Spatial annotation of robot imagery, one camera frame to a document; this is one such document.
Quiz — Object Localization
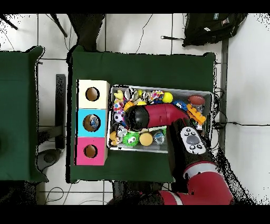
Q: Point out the wooden box with three holes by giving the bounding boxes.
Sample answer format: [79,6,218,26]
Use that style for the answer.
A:
[75,79,111,166]

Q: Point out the clear mesh bin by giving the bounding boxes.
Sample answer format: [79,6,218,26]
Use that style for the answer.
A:
[107,84,214,154]

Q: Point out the small orange basketball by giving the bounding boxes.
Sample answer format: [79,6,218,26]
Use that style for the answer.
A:
[123,101,136,113]

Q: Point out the dark green table cloth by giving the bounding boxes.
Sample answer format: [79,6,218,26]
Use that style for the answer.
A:
[67,45,217,184]
[0,45,46,183]

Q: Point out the blue fuzzy toy with eyes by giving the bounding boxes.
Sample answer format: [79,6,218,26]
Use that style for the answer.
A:
[172,99,188,111]

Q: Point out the orange plastic building block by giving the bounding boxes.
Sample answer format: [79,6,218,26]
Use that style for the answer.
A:
[187,104,207,126]

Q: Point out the small brown football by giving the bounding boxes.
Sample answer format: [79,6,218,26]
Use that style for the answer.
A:
[188,95,207,107]

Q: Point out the black backpack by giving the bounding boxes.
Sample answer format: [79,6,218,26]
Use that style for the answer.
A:
[182,13,249,47]

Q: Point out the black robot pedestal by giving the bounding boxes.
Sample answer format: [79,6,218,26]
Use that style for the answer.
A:
[110,181,169,206]

